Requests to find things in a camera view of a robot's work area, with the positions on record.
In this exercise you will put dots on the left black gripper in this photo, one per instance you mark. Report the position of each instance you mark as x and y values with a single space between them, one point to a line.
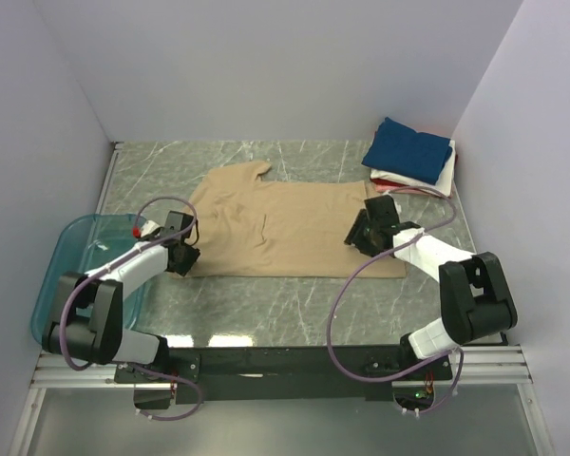
186 259

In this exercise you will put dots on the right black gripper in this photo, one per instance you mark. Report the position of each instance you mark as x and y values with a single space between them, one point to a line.
361 234

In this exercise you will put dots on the beige t-shirt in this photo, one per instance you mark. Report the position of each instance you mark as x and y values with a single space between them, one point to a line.
249 226

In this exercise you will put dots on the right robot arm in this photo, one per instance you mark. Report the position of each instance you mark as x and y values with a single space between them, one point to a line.
475 300

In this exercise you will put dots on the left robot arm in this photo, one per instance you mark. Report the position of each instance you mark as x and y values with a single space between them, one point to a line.
86 317

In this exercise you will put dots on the folded pink t-shirt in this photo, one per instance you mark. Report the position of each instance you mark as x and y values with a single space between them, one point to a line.
398 190

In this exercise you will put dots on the folded red t-shirt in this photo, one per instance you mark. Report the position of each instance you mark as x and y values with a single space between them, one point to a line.
385 182

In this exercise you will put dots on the folded white t-shirt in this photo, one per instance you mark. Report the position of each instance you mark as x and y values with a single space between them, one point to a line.
444 183

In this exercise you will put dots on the folded blue t-shirt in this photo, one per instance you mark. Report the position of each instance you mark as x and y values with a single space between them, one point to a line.
401 150

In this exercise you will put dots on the teal plastic bin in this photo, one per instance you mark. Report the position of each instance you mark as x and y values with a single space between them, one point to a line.
87 243

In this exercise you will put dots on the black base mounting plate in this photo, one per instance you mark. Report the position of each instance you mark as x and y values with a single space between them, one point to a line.
256 373

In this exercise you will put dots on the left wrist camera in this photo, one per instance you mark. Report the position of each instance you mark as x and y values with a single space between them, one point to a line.
148 230

